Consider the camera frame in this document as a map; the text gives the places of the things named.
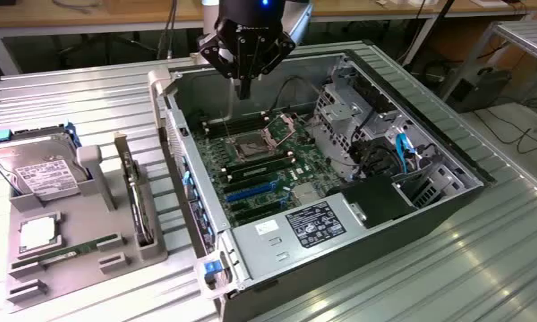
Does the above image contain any green RAM stick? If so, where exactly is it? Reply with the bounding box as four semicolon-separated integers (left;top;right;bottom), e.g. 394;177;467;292
15;234;118;266

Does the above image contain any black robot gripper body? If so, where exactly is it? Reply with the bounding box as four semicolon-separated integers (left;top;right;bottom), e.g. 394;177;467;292
214;0;287;81

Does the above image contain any silver chipset heatsink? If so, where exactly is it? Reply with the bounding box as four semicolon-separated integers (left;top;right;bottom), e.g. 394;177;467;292
290;185;327;206

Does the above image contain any metal socket cover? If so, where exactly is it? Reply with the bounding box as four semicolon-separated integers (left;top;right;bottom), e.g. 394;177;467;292
261;113;298;148

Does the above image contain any black office chair base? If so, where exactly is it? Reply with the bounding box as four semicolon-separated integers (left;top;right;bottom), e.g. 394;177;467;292
55;32;159;66

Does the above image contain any open black PC case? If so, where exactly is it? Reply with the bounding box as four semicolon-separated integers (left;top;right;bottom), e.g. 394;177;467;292
149;48;495;322

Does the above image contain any blue expansion slot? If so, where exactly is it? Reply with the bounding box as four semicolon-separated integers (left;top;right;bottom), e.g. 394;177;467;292
225;182;278;203

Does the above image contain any wooden desk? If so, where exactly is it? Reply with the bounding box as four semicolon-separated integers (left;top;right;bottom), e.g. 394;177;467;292
0;0;537;38

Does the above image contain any black plastic shroud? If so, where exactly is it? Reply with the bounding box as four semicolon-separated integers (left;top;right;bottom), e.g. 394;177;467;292
339;176;418;229

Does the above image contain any grey parts rack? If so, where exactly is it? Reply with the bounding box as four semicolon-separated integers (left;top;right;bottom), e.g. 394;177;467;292
6;144;169;305

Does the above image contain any silver CPU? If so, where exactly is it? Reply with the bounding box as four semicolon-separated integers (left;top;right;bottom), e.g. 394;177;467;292
18;219;58;253

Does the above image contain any silver hard disk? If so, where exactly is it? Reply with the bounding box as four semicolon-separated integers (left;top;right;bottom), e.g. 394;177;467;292
0;132;82;202

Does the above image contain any green motherboard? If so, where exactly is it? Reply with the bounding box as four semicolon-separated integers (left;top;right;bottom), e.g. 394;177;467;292
191;107;343;225

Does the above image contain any CPU socket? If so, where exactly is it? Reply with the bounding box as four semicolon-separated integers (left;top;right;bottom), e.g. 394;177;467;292
230;132;274;161

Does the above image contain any metal drive cage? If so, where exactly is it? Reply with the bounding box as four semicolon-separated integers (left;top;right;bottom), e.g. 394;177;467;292
314;82;389;178

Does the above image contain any blue data wire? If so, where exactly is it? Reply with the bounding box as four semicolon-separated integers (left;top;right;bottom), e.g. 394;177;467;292
395;133;415;175

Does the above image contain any black graphics card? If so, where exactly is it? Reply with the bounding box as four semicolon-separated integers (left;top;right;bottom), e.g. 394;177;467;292
113;131;157;245

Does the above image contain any grey case corner clamp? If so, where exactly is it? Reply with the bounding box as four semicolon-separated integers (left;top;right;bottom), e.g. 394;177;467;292
146;69;183;99

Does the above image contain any grey case clamp with latch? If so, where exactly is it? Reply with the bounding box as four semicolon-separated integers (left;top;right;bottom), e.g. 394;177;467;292
194;250;238;300

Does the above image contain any silver power supply unit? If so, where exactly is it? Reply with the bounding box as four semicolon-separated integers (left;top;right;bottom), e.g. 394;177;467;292
230;193;367;281

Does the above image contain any installed RAM stick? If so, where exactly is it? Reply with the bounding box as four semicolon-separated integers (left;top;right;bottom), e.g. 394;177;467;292
225;157;293;184

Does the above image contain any black wire in case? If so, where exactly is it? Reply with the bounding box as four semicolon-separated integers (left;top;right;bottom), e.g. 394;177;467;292
277;76;317;113

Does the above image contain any metal slat shelf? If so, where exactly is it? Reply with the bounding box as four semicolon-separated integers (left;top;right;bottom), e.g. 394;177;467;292
442;21;537;101

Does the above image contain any black box on floor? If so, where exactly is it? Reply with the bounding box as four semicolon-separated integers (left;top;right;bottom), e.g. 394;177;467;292
446;68;514;114

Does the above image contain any hanging black cable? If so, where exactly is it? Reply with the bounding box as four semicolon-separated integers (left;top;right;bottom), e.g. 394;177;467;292
157;0;181;61

